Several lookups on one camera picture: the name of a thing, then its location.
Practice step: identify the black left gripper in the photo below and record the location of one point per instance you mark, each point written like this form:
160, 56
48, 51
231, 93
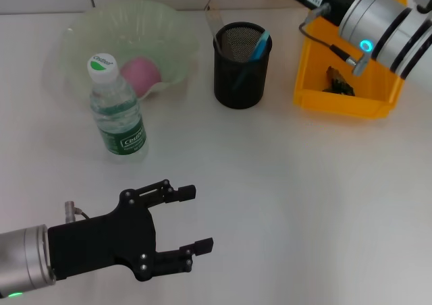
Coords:
108, 244

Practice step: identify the blue teal scissors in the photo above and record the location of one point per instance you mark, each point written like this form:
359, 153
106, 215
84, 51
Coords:
260, 48

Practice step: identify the green plastic wrapper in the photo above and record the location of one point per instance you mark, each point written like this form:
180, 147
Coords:
337, 84

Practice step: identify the clear plastic ruler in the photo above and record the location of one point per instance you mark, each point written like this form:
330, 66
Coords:
212, 18

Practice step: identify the clear green-label water bottle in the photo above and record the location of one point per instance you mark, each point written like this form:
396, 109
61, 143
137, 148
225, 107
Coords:
118, 116

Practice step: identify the pink peach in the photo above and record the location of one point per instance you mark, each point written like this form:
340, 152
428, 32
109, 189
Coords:
143, 75

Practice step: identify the black mesh pen holder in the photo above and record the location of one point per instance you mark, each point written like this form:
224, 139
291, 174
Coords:
241, 79

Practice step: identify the pale green glass fruit plate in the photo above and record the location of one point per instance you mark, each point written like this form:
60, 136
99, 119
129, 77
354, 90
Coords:
152, 31

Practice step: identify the yellow plastic bin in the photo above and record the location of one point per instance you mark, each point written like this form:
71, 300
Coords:
337, 99

